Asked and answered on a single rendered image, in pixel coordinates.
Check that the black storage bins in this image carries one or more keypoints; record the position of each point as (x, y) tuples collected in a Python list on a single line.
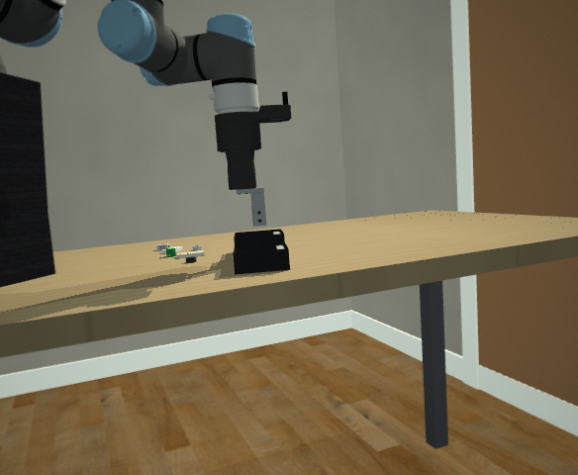
[(260, 251)]

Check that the white domino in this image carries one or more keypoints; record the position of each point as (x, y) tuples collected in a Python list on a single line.
[(177, 248), (190, 254)]

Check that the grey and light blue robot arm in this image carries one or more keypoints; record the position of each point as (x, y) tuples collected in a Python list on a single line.
[(134, 30)]

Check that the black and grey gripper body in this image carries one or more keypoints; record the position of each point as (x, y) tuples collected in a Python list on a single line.
[(238, 128)]

